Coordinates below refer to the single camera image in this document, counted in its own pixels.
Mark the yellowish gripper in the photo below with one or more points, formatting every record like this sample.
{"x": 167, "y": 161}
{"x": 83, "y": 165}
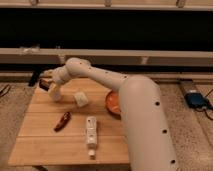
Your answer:
{"x": 54, "y": 91}

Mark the black orange eraser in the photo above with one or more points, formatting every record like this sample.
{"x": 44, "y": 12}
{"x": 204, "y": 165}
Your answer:
{"x": 43, "y": 84}

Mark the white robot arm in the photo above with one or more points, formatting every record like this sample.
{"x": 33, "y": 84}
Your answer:
{"x": 145, "y": 125}

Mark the white square sponge block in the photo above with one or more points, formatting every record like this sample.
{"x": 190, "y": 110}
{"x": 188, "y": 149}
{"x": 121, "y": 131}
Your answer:
{"x": 81, "y": 98}

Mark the dark red chili pepper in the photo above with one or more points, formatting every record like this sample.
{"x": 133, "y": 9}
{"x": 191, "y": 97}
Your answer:
{"x": 63, "y": 121}

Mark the wooden table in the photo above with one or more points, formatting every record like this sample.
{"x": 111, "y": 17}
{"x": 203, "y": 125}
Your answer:
{"x": 38, "y": 144}

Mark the white tube bottle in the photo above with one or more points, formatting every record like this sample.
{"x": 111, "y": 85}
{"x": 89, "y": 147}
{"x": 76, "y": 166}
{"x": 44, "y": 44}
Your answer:
{"x": 91, "y": 136}

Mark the orange bowl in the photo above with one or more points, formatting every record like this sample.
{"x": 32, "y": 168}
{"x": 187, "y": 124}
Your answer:
{"x": 112, "y": 103}

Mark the blue device on floor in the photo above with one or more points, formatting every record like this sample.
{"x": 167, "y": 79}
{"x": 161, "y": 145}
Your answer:
{"x": 195, "y": 100}

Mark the grey metal rail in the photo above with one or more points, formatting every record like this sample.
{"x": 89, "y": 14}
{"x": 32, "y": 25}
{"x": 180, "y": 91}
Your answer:
{"x": 118, "y": 57}

